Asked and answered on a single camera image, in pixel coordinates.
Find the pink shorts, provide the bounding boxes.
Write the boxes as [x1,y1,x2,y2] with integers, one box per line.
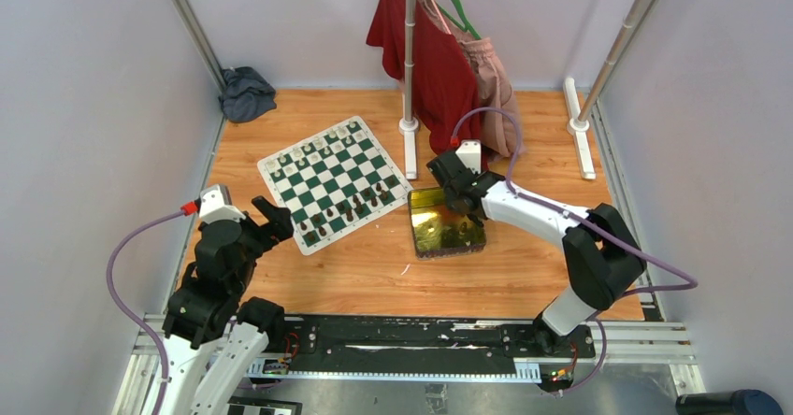
[417,0,526,161]

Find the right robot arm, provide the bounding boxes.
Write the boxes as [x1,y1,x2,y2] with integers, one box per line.
[427,151,647,357]

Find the white clothes rack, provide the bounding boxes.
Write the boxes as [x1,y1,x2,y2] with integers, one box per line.
[397,0,598,181]

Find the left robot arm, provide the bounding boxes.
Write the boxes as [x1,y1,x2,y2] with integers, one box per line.
[145,188,294,414]

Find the yellow metal tin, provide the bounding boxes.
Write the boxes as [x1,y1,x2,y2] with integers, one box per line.
[408,188,487,260]

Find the green white chess mat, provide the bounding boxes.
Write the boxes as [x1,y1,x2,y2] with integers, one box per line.
[257,116,412,256]

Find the dark blue bottle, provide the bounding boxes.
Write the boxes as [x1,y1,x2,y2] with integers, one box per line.
[675,389,784,415]

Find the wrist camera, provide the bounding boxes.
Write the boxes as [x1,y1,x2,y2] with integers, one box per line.
[455,139,483,175]
[198,184,246,223]

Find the dark blue crumpled cloth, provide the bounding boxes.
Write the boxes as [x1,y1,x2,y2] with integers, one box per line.
[219,66,277,123]

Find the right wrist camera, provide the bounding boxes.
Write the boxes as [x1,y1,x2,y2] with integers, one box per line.
[455,139,483,175]

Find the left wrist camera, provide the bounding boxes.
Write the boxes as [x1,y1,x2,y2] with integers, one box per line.
[198,184,246,223]

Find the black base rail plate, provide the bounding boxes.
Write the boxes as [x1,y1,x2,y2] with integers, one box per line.
[253,314,596,378]

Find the red t-shirt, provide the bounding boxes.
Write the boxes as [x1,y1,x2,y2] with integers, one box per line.
[366,0,479,154]

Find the dark king piece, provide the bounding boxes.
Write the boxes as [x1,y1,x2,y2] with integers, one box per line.
[354,201,366,216]

